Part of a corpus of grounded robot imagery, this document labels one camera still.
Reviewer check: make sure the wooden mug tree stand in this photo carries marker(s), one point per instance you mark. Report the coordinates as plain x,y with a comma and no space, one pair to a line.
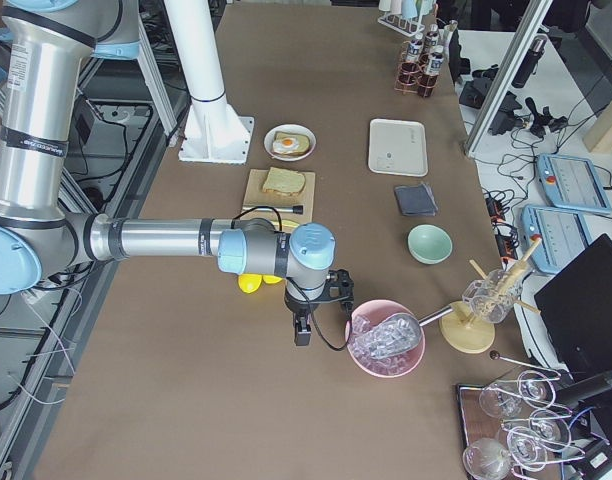
469,334

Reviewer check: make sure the bamboo cutting board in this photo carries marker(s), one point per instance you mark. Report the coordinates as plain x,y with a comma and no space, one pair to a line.
293,200

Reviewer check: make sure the black laptop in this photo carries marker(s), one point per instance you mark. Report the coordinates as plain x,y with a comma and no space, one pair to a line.
576,308

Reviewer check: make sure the yellow plastic knife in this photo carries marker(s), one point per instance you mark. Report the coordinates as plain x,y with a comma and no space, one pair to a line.
289,225

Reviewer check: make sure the black thermos bottle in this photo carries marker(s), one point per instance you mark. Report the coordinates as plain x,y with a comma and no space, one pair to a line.
530,61

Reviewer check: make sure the yellow lemon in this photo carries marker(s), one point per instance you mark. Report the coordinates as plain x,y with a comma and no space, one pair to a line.
271,279
249,283

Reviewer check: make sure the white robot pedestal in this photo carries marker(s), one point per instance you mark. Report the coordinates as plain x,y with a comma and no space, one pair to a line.
214,132

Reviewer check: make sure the clear glass mug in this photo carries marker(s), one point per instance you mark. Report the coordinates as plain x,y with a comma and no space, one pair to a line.
492,298

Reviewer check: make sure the cream rabbit tray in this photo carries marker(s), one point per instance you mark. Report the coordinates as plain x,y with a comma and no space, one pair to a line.
397,147

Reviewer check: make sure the white cup rack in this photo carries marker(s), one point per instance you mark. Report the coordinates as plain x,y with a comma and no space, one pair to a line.
405,16

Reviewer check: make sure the steel ice scoop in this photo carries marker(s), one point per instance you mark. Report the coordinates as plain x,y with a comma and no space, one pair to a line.
400,333

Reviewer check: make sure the plain bread slice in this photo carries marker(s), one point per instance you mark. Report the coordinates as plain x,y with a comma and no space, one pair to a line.
284,182

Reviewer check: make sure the copper wire bottle rack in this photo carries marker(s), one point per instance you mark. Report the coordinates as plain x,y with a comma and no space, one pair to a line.
407,83

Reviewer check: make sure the grey folded cloth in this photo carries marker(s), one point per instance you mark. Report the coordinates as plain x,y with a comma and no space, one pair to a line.
416,200

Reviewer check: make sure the blue teach pendant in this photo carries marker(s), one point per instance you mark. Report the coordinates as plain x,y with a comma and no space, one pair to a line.
572,183
564,235

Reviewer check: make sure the tea bottle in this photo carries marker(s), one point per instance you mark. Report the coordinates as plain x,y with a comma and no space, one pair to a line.
413,54
431,38
431,72

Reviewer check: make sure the bread slice with fried egg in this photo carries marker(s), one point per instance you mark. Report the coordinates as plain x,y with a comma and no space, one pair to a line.
290,144

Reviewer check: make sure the aluminium frame post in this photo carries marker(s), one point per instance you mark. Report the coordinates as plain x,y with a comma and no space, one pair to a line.
532,19

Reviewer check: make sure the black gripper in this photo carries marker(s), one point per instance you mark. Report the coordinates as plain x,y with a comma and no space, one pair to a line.
299,308

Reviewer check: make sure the green ceramic bowl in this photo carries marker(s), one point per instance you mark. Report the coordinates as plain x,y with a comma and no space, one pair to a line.
429,244

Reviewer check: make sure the steel muddler black tip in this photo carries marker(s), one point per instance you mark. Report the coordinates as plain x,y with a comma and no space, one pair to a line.
293,209

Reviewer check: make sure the wine glass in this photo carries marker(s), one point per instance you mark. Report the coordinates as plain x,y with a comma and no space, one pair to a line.
526,449
501,399
487,459
536,389

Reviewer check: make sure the pink bowl with ice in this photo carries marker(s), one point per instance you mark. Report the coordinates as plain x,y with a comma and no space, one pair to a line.
364,318

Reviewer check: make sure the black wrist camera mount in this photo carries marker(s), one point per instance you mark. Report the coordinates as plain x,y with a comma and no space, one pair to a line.
338,288

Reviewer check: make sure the white round plate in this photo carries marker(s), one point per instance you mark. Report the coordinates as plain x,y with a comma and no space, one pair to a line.
293,128

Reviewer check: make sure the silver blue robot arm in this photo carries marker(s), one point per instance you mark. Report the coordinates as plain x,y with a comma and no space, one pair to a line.
37,239

